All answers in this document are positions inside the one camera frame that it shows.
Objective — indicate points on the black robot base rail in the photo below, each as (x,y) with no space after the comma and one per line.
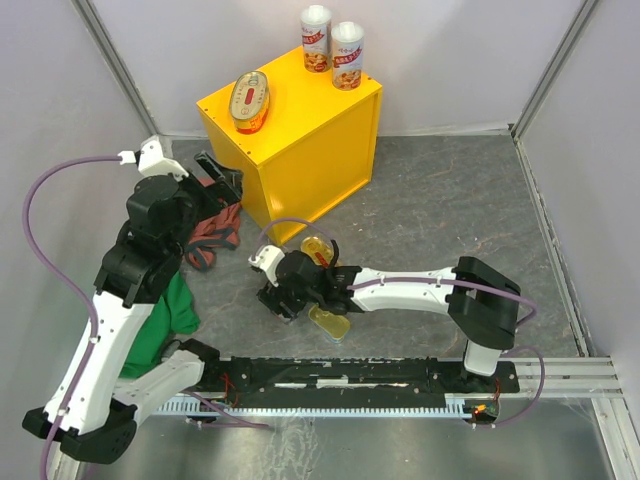
(324,384)

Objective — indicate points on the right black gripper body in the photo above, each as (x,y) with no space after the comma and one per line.
(294,297)

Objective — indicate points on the white porridge can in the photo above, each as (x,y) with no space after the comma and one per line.
(347,55)
(315,22)

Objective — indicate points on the green cloth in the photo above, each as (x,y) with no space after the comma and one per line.
(174,314)

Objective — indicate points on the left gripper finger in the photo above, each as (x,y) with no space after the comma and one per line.
(233,181)
(209,166)

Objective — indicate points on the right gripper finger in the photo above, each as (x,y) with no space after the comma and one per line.
(270,298)
(290,309)

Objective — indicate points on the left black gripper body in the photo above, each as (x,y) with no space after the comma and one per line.
(199,200)

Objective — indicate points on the rectangular gold tin front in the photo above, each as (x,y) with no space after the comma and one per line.
(336,327)

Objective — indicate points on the red cloth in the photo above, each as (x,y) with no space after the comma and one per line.
(217,232)

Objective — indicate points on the yellow wooden cabinet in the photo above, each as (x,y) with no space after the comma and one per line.
(315,149)

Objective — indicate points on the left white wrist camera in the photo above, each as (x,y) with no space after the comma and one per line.
(151,160)

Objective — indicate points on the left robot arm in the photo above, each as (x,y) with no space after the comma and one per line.
(90,416)

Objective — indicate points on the oval gold fish tin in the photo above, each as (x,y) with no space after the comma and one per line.
(249,102)

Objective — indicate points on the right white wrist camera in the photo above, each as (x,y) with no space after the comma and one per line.
(266,259)

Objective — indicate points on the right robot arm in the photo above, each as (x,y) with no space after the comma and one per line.
(483,303)

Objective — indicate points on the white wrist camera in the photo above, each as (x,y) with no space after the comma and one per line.
(266,259)
(151,160)

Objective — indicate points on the oval gold tin on floor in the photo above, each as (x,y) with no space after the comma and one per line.
(319,250)

